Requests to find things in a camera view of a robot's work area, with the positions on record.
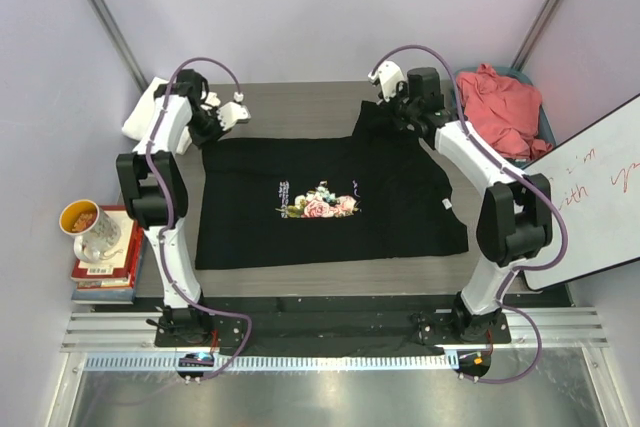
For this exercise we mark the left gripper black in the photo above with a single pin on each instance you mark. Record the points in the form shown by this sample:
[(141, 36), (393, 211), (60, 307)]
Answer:
[(199, 141)]

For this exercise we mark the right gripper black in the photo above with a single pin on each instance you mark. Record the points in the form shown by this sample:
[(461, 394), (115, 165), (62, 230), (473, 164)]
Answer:
[(397, 122)]

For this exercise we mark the black floral t shirt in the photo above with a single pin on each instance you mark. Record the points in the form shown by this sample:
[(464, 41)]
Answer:
[(375, 194)]

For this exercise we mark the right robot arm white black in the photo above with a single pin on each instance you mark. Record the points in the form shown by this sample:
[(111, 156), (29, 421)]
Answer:
[(514, 222)]

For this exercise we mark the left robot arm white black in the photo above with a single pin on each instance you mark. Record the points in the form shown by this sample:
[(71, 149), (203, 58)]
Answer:
[(155, 196)]

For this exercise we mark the bottom book in stack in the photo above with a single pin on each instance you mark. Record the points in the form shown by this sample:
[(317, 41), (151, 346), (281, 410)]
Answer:
[(114, 290)]

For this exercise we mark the folded white t shirt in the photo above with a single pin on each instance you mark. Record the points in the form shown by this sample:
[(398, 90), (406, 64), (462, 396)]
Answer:
[(136, 124)]

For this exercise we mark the pink crumpled t shirt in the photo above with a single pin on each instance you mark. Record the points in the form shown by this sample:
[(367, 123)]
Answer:
[(500, 112)]

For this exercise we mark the floral mug yellow inside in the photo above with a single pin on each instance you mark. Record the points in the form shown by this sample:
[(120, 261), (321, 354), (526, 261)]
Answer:
[(95, 234)]

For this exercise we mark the red top book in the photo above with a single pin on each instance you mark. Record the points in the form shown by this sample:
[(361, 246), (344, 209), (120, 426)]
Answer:
[(119, 270)]

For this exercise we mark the whiteboard with red writing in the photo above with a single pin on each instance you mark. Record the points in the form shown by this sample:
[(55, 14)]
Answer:
[(594, 178)]

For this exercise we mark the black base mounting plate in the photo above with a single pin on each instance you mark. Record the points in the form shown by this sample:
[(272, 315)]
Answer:
[(346, 325)]

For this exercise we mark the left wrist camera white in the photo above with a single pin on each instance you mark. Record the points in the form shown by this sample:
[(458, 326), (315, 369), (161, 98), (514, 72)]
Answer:
[(233, 113)]

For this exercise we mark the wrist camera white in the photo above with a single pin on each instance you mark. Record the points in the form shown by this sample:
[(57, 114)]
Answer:
[(233, 113), (388, 76)]

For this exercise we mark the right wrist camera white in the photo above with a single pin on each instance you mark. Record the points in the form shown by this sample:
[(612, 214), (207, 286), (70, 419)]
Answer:
[(388, 76)]

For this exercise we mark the white slotted cable duct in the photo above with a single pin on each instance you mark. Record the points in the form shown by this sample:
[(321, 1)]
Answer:
[(202, 362)]

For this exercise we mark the aluminium rail frame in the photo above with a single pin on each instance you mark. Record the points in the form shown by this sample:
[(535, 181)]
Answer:
[(549, 327)]

